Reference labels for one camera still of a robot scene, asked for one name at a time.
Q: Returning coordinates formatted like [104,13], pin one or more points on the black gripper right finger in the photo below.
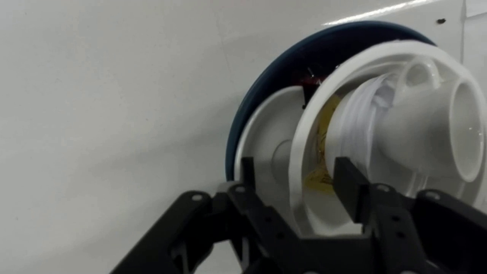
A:
[405,229]

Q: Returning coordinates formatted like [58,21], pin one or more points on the blue bowl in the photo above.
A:
[284,66]

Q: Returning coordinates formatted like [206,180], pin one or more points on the white round lid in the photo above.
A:
[268,138]

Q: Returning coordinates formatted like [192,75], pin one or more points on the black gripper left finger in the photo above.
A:
[218,229]

